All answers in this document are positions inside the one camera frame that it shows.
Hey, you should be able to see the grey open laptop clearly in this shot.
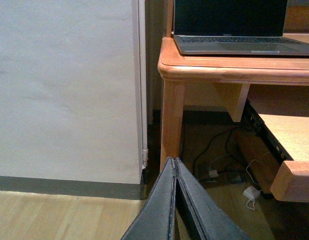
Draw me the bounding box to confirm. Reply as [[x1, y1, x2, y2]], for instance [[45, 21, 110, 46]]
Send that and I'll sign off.
[[173, 0, 309, 57]]

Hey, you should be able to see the wooden pull-out keyboard tray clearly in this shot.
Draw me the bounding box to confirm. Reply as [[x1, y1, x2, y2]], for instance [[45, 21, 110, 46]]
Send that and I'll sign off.
[[243, 98, 309, 204]]

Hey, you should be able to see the white power adapter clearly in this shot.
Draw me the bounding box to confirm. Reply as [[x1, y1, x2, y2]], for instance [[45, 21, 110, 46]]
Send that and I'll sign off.
[[243, 185, 261, 200]]

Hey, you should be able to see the black floor cable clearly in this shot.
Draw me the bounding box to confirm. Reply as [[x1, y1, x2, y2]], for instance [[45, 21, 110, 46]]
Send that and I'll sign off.
[[193, 126, 253, 181]]

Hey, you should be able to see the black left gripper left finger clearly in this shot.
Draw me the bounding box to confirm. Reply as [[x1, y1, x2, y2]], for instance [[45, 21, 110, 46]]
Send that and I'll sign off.
[[122, 157, 177, 240]]

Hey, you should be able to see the white floor cable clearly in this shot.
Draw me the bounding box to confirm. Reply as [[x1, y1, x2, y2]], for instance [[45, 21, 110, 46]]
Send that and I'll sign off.
[[245, 152, 273, 211]]

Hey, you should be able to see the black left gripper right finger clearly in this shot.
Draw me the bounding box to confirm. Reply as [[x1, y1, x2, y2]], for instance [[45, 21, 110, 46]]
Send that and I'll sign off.
[[174, 158, 250, 240]]

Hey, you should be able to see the wooden desk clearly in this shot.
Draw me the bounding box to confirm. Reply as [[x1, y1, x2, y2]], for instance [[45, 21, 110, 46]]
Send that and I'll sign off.
[[158, 0, 309, 169]]

